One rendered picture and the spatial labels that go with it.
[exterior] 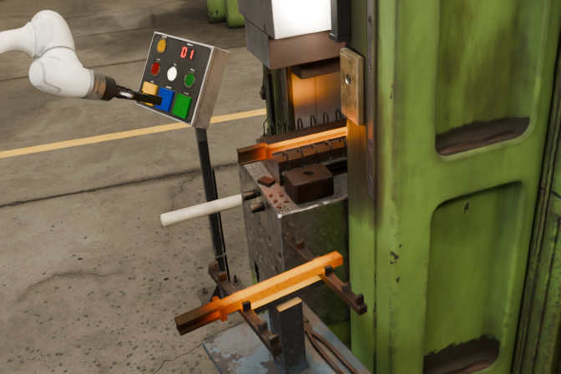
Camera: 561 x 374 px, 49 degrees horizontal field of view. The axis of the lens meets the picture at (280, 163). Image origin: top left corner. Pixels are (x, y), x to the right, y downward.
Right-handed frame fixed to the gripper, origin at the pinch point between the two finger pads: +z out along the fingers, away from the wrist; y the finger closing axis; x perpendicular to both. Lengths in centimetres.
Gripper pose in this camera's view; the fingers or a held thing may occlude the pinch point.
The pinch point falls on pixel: (152, 98)
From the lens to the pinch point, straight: 208.7
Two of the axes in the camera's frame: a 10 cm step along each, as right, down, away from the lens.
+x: 2.9, -9.5, -1.1
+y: 7.2, 2.9, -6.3
